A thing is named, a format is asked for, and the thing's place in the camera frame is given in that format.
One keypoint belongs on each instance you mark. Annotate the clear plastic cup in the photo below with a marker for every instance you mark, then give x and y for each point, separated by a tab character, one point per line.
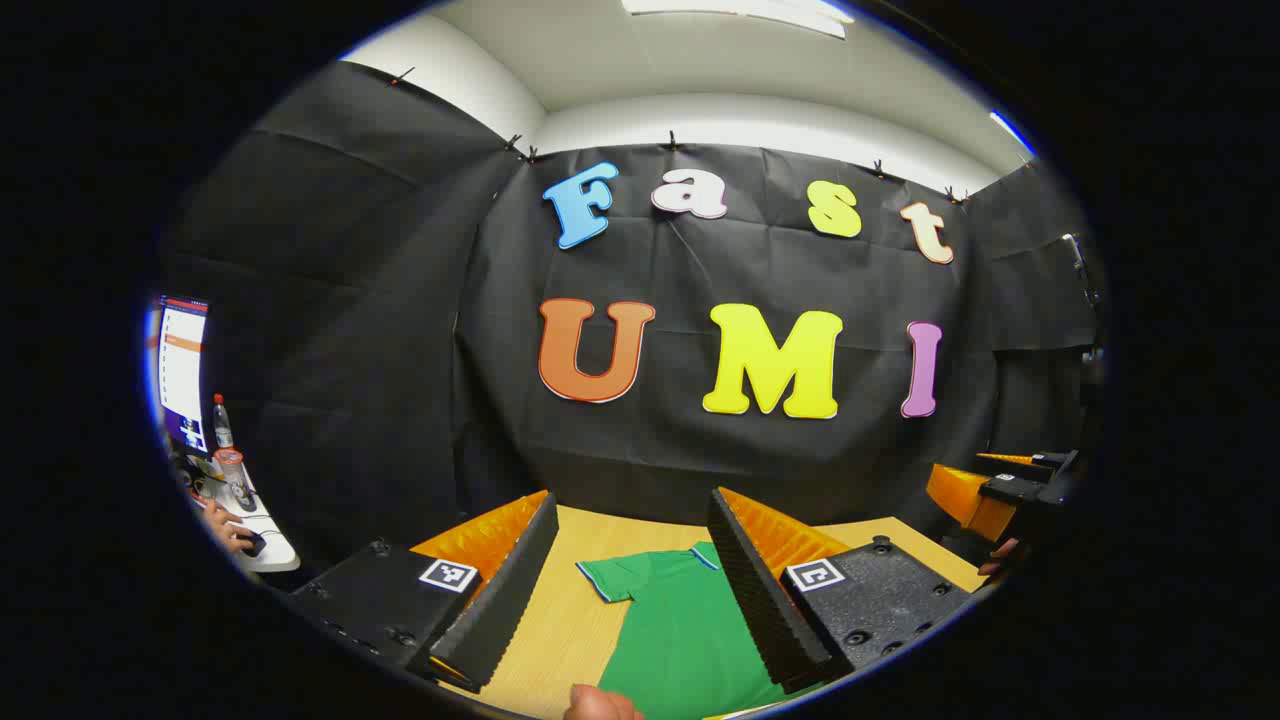
231	472

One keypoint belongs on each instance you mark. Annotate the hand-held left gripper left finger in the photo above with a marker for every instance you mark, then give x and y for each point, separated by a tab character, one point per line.
500	600

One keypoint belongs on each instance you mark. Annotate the green T-shirt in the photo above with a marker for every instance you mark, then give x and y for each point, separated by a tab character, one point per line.
680	640

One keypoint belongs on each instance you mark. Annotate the black backdrop cloth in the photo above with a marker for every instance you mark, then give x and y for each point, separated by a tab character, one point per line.
400	350

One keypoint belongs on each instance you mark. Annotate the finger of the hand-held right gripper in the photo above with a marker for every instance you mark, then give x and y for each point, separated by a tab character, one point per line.
1040	460
965	500

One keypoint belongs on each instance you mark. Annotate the computer monitor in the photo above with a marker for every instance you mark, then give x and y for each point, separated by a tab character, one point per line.
182	370

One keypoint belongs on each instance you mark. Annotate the ceiling light panel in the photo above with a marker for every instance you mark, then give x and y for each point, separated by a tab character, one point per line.
740	12

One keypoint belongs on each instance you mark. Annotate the black computer mouse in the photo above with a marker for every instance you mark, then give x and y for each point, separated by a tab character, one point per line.
253	543

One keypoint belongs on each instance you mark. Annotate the white side desk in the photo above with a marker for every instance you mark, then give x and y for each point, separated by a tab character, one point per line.
270	550

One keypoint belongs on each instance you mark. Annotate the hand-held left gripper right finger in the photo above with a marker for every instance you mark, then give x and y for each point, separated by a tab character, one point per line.
765	600

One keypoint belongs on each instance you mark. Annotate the clear plastic bottle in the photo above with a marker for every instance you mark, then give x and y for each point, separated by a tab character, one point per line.
221	425

